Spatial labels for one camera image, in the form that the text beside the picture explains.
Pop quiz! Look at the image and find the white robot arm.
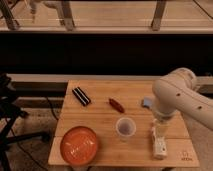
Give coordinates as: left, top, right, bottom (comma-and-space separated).
151, 68, 213, 137

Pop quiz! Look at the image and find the white plastic bottle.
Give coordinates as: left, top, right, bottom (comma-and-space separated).
151, 119, 167, 160

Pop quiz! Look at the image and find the blue sponge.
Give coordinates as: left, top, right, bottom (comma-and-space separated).
141, 97, 153, 108

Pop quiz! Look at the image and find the wooden folding table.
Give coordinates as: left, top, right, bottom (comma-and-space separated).
48, 80, 199, 167

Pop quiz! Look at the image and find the red sausage-shaped object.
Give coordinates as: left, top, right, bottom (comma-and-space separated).
109, 98, 125, 113

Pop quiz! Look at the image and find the orange bowl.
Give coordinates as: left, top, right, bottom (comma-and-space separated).
60, 126, 99, 166

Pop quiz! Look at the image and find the black rectangular box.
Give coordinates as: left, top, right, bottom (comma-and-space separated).
72, 87, 91, 106

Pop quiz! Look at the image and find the black office chair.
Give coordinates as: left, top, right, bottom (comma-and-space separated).
0, 73, 50, 171

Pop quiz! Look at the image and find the black cable on floor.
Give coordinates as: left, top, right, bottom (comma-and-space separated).
44, 96, 60, 122

